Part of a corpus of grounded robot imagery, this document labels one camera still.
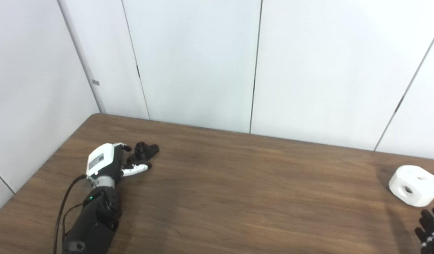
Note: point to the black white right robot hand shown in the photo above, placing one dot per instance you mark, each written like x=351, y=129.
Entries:
x=432, y=229

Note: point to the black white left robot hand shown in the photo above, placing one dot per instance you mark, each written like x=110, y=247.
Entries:
x=100, y=160

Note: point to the black plastic holder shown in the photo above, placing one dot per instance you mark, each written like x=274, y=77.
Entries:
x=142, y=152

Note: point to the round white plastic piece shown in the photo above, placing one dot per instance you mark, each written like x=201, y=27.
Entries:
x=414, y=187

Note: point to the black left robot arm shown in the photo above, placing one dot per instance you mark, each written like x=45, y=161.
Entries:
x=95, y=218

